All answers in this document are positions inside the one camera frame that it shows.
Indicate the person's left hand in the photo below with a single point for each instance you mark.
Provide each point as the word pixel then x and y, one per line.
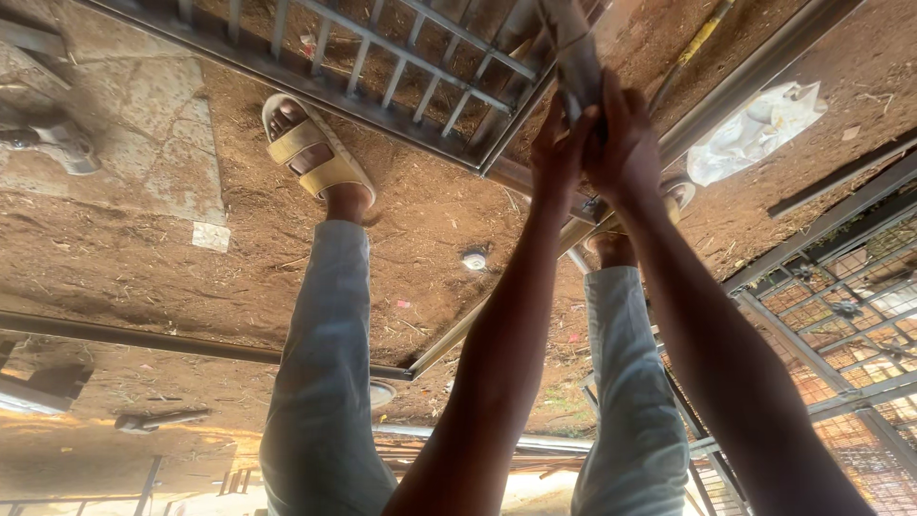
pixel 557 168

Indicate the person's right hand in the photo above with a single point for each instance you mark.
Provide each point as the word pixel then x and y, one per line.
pixel 625 158

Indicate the person's right fingers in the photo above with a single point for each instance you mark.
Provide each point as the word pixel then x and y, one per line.
pixel 617 100

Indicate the person's left fingers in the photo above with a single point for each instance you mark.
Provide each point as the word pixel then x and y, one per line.
pixel 573 127

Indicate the grey metal tool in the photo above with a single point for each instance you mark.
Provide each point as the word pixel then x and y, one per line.
pixel 577 50

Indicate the long square steel tube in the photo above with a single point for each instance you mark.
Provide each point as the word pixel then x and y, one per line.
pixel 723 100

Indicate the person's right tan sandal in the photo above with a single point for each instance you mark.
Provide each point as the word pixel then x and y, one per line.
pixel 679 195

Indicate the person's tan sandal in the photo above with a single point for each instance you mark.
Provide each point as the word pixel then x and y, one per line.
pixel 679 195
pixel 315 154

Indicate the white plastic bag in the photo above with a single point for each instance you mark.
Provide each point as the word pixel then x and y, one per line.
pixel 752 132

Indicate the small white round cap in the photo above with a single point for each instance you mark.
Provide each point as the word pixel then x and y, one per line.
pixel 474 260

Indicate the grey steel bar grille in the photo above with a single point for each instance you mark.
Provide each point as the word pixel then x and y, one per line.
pixel 401 79

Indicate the person's left tan sandal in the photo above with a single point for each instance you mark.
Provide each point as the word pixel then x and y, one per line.
pixel 315 154

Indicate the person's right trouser leg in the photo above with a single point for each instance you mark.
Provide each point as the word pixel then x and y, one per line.
pixel 634 401

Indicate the person's trouser leg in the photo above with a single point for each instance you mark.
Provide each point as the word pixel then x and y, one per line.
pixel 634 401
pixel 322 373

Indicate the grey round disc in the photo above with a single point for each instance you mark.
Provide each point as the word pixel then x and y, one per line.
pixel 381 393

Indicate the person's left trouser leg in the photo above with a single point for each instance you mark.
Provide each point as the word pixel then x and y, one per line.
pixel 322 373

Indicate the white tile fragment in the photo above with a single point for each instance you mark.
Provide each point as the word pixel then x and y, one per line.
pixel 210 236

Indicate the dark steel bar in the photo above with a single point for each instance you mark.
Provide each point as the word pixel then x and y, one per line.
pixel 179 342

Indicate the grey hammer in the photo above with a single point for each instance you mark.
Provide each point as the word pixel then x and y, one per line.
pixel 159 419

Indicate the grey power tool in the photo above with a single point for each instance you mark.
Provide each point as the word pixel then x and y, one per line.
pixel 54 143

